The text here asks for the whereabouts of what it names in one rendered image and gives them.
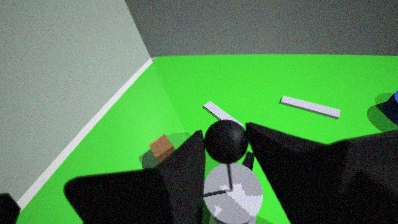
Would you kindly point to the pale lavender flat bar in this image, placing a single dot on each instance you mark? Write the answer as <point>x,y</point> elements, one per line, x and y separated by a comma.
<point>219,113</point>
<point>310,106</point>

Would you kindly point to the blue short cylinder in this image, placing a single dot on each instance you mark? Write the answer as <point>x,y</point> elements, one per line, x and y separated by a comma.
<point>390,108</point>

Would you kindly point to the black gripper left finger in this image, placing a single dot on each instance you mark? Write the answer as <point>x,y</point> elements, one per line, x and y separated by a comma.
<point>173,190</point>

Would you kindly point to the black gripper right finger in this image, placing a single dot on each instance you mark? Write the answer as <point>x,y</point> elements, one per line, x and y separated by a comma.
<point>312,180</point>

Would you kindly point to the brown cube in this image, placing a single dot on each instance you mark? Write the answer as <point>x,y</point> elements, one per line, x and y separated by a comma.
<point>161,147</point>

